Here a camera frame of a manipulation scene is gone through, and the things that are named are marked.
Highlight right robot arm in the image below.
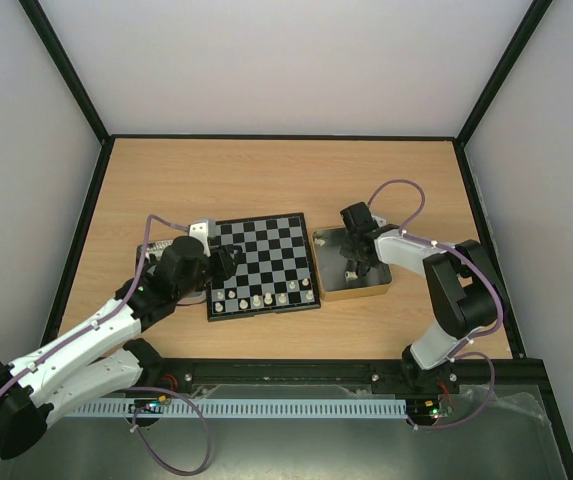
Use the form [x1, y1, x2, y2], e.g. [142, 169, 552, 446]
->
[340, 202, 508, 392]

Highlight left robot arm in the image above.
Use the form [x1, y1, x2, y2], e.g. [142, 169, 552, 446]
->
[0, 236, 242, 460]

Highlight gold tin with white pieces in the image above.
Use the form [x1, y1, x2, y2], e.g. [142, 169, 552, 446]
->
[312, 227, 393, 301]

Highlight tin tray with black pieces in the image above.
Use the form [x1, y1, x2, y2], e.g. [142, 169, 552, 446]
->
[135, 239, 206, 307]

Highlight black silver chessboard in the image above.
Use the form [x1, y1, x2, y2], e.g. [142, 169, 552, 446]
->
[206, 212, 321, 322]

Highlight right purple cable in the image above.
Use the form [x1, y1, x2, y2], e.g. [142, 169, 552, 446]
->
[368, 179, 506, 431]

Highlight purple cable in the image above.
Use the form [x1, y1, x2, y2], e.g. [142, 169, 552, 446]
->
[0, 214, 192, 451]
[368, 179, 506, 431]

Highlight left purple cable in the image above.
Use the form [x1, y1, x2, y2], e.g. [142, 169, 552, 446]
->
[0, 214, 192, 451]

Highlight light blue cable duct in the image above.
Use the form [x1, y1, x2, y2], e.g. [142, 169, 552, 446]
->
[69, 398, 407, 420]

